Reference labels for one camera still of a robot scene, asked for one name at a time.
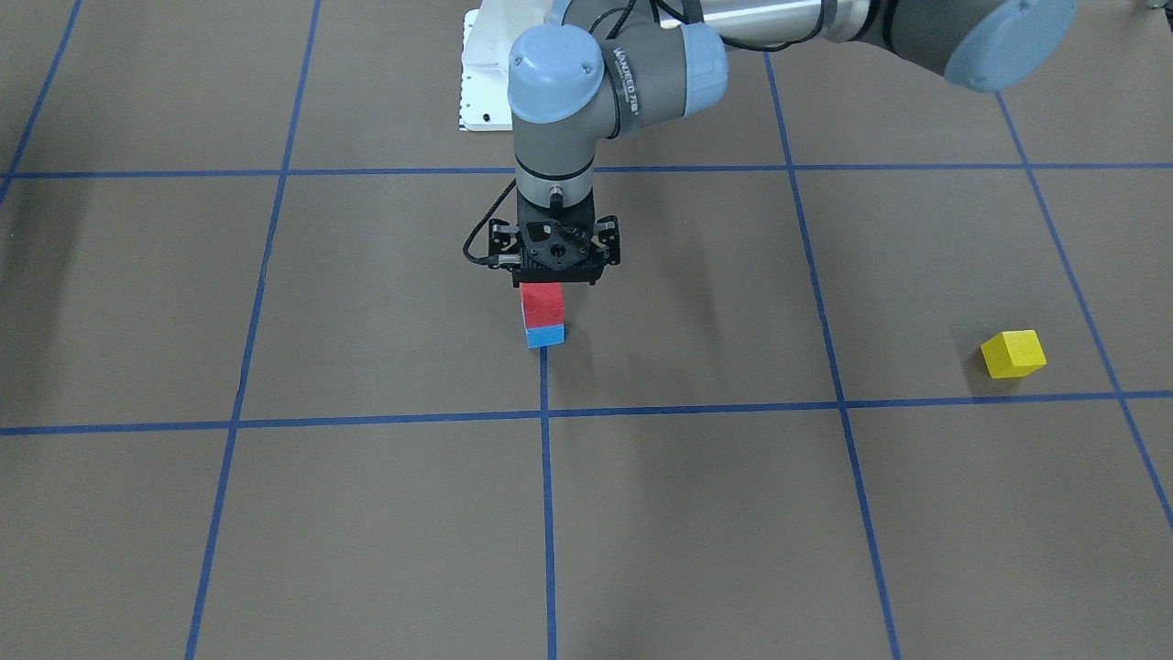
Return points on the blue foam block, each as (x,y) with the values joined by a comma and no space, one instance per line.
(537,337)

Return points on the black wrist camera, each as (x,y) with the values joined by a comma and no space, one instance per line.
(504,241)

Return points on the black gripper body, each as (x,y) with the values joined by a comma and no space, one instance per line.
(501,243)

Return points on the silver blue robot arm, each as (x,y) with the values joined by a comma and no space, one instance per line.
(604,69)

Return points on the yellow foam block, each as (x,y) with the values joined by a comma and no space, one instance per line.
(1013,354)

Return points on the white pedestal base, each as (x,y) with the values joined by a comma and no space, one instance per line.
(489,33)

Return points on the red foam block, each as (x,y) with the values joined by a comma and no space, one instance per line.
(543,304)

